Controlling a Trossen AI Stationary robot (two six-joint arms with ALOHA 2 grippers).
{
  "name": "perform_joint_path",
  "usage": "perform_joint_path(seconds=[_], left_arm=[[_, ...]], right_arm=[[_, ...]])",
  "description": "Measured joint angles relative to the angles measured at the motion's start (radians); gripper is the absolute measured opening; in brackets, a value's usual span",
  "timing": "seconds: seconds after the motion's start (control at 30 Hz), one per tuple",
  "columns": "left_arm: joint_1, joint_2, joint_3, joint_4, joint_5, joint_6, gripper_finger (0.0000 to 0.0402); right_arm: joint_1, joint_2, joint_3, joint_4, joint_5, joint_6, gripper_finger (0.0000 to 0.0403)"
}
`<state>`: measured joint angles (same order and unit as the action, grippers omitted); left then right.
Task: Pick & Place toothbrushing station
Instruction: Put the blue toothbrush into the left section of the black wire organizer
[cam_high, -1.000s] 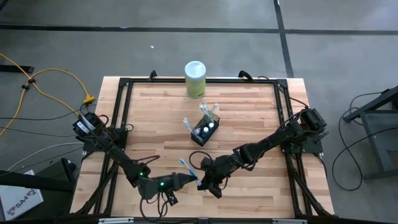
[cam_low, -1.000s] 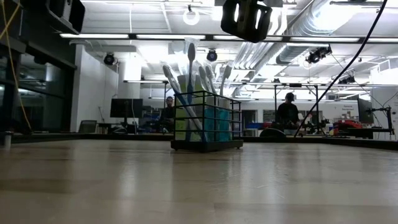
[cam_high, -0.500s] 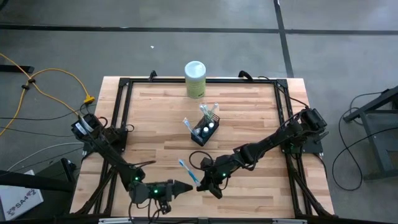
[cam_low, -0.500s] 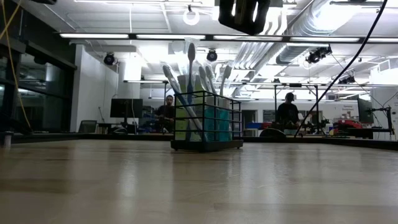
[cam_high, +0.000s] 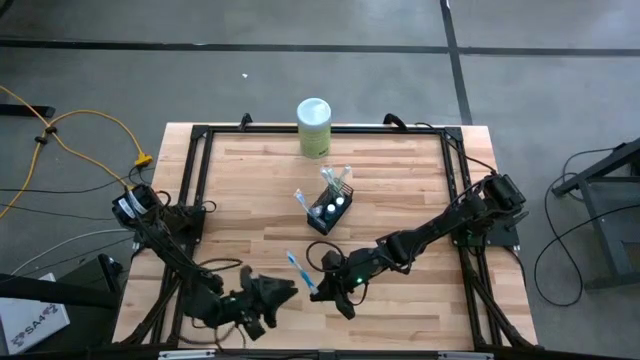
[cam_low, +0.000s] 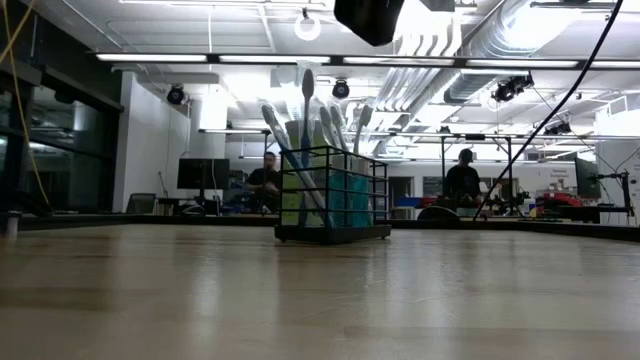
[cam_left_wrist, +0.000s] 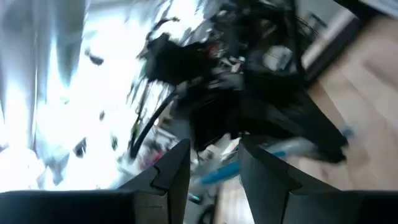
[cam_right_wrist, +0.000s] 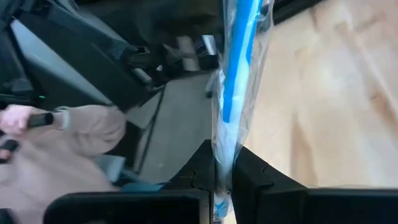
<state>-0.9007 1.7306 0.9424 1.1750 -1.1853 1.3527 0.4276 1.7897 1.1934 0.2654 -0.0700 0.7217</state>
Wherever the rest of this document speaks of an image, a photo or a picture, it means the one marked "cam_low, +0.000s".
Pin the black overhead beam with lights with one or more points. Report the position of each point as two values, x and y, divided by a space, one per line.
335 59

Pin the black computer monitor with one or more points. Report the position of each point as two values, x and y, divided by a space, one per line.
200 174

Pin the person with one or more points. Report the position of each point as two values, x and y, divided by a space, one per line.
462 182
265 180

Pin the grey metal post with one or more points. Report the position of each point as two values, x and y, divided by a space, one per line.
12 225

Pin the black ceiling spotlight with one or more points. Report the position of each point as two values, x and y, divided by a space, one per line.
175 94
341 89

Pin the black monitor on arm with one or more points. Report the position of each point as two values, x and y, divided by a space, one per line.
586 179

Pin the teal toothpaste tube white cap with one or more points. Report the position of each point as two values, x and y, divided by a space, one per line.
360 205
339 205

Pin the silver ventilation duct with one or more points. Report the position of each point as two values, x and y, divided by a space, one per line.
495 45

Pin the black aluminium table frame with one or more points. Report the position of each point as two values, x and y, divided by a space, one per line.
475 223

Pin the black office chair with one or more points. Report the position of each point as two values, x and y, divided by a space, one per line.
141 204

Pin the red object on desk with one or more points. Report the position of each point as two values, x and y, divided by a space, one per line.
560 200

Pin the black ceiling camera cluster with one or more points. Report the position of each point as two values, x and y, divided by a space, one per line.
510 89
557 129

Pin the green canister with white lid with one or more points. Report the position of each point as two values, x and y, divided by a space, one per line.
291 210

